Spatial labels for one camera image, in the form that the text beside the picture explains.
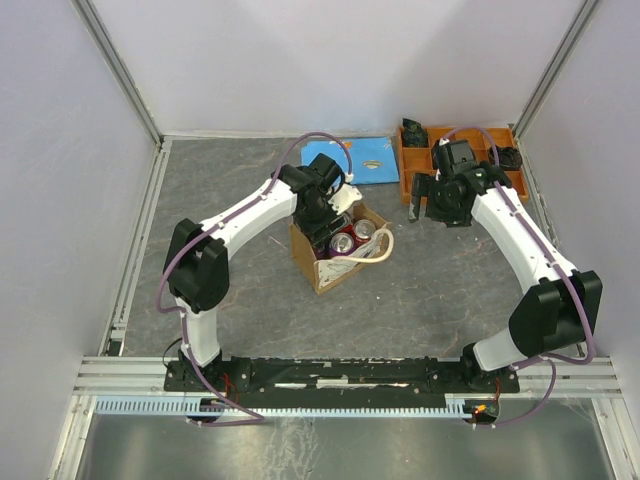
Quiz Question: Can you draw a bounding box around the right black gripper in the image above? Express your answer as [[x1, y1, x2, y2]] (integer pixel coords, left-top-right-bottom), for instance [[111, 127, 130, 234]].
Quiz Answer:
[[408, 173, 472, 229]]

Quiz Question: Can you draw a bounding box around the purple soda can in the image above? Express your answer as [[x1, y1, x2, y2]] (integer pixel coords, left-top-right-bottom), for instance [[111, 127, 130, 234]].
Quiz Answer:
[[328, 232, 356, 258]]

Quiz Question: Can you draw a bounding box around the red cola can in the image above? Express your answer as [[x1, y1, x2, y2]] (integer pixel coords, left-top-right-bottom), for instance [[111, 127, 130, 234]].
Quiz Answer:
[[352, 218, 377, 245]]

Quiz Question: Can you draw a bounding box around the burlap canvas bag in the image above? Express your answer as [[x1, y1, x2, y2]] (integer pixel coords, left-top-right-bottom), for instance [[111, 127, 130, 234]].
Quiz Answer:
[[289, 203, 395, 295]]

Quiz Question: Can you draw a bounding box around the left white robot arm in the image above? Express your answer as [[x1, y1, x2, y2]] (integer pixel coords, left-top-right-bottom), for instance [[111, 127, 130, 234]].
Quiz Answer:
[[157, 154, 362, 390]]

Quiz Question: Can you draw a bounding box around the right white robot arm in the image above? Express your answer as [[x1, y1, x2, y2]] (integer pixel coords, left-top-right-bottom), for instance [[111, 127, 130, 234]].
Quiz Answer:
[[409, 138, 603, 391]]

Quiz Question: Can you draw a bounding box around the orange wooden compartment tray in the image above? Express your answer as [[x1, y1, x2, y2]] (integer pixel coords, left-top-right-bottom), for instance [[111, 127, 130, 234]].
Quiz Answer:
[[396, 126, 529, 205]]

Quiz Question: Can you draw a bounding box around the dark rolled item top-left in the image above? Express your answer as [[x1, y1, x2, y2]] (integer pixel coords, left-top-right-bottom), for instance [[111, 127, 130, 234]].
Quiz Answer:
[[401, 118, 429, 148]]

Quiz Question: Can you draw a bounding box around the blue patterned cloth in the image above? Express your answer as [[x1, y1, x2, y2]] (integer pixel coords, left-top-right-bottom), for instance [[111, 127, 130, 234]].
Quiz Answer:
[[301, 137, 399, 185]]

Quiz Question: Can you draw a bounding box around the dark rolled item right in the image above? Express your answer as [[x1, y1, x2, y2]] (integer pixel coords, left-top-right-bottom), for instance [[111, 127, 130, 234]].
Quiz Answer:
[[489, 146, 523, 171]]

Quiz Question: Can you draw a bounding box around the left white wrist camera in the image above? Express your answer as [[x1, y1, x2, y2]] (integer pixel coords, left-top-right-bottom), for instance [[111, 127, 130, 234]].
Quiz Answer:
[[328, 173, 362, 215]]

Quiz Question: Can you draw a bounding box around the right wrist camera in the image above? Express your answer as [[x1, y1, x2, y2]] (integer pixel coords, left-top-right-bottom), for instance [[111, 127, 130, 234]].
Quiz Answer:
[[433, 140, 477, 177]]

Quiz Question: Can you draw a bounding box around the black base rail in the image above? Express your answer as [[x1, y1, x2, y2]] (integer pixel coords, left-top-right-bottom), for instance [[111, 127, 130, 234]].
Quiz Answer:
[[164, 355, 521, 407]]

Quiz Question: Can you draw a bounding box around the light blue cable duct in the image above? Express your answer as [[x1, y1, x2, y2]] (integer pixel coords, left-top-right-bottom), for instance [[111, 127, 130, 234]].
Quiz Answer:
[[94, 395, 471, 419]]

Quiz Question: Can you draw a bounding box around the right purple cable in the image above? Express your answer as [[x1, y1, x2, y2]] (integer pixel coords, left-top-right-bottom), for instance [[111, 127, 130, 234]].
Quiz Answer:
[[437, 125, 597, 427]]

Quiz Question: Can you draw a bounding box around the aluminium frame rail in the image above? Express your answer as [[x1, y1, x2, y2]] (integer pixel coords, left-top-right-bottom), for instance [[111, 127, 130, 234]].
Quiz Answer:
[[74, 354, 176, 399]]

